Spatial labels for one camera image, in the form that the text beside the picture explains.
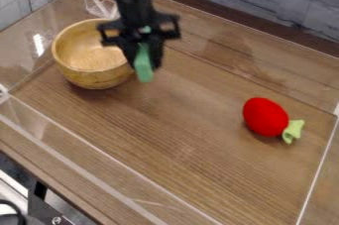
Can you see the clear acrylic corner bracket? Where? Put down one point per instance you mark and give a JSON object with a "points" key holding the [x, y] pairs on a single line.
{"points": [[101, 8]]}

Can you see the green rectangular block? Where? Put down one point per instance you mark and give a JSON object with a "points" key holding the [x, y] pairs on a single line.
{"points": [[141, 63]]}

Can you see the brown wooden bowl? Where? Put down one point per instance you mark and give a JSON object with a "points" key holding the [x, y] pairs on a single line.
{"points": [[88, 65]]}

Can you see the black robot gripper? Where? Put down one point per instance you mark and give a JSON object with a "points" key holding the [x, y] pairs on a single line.
{"points": [[138, 25]]}

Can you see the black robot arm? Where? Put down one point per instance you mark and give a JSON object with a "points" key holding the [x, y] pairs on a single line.
{"points": [[140, 27]]}

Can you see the clear acrylic tray wall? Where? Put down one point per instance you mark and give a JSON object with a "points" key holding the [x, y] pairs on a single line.
{"points": [[109, 191]]}

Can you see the red plush strawberry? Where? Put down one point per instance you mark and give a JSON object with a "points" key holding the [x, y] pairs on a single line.
{"points": [[267, 119]]}

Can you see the black table leg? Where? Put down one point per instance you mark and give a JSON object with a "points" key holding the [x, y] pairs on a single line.
{"points": [[36, 196]]}

